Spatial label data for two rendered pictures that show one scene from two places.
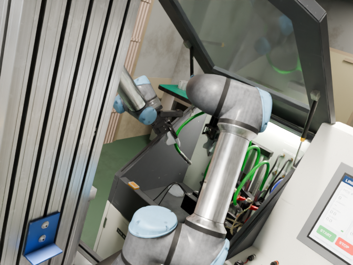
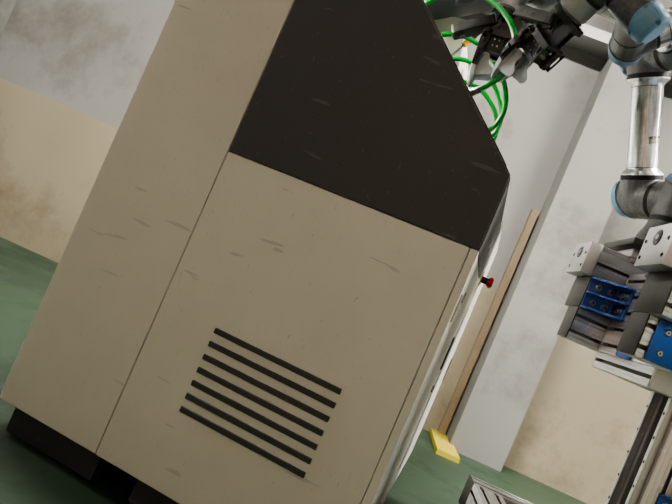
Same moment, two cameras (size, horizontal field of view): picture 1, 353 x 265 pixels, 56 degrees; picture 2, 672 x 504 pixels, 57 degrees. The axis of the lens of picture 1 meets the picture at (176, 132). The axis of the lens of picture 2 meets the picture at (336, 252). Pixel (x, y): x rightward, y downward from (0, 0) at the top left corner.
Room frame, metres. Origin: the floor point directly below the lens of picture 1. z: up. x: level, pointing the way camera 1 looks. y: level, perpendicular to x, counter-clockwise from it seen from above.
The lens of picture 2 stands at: (2.20, 1.22, 0.65)
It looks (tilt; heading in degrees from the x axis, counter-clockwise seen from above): 1 degrees up; 247
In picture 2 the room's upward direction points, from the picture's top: 23 degrees clockwise
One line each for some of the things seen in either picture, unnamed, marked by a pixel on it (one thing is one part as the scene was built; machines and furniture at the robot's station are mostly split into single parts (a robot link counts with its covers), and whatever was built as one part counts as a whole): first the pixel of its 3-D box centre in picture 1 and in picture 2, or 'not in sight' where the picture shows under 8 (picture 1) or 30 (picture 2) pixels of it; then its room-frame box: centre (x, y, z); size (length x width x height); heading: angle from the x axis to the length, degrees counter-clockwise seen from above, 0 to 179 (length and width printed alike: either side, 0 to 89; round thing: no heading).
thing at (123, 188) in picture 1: (158, 227); (483, 235); (1.29, -0.06, 0.87); 0.62 x 0.04 x 0.16; 52
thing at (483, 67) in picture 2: (207, 145); (481, 69); (1.43, -0.15, 1.27); 0.06 x 0.03 x 0.09; 142
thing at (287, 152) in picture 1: (281, 176); not in sight; (1.54, -0.56, 1.20); 0.13 x 0.03 x 0.31; 52
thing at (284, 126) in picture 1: (258, 114); not in sight; (1.69, -0.37, 1.43); 0.54 x 0.03 x 0.02; 52
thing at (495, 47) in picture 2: (217, 126); (499, 35); (1.42, -0.16, 1.37); 0.09 x 0.08 x 0.12; 142
